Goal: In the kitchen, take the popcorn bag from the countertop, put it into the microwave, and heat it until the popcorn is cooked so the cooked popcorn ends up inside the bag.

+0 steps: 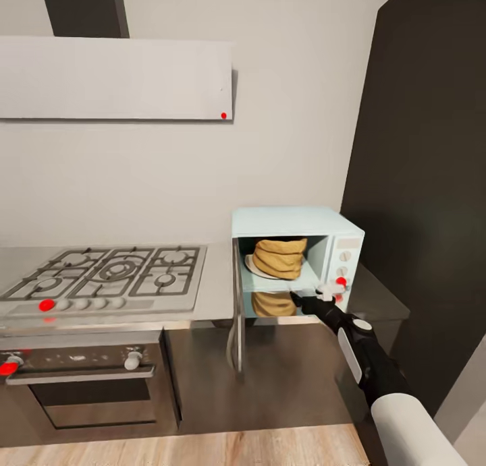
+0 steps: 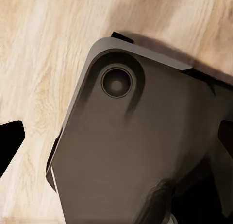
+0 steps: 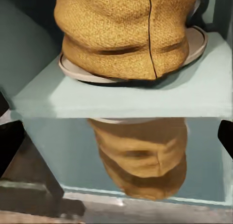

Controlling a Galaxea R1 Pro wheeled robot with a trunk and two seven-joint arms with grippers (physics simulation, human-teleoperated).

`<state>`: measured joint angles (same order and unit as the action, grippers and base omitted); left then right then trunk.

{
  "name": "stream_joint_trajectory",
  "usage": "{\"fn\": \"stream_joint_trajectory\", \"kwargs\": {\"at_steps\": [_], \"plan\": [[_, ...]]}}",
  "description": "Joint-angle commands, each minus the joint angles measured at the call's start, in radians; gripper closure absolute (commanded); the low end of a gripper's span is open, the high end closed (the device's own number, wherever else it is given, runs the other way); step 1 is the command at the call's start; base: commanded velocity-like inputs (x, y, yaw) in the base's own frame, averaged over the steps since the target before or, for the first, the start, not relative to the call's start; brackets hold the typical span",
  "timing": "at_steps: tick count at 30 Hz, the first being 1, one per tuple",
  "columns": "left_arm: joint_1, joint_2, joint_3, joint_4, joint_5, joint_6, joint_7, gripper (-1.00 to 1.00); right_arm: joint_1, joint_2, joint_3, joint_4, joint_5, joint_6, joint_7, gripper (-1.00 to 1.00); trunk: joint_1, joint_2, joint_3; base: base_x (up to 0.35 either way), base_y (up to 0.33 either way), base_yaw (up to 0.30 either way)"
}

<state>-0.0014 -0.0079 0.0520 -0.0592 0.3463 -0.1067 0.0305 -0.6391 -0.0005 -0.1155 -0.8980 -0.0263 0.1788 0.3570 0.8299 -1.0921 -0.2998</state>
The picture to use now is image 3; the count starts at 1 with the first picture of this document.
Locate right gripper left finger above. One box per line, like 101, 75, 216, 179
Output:
0, 121, 25, 178

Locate microwave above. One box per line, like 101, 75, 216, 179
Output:
0, 0, 233, 117

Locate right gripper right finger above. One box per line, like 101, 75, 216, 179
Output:
217, 120, 233, 159

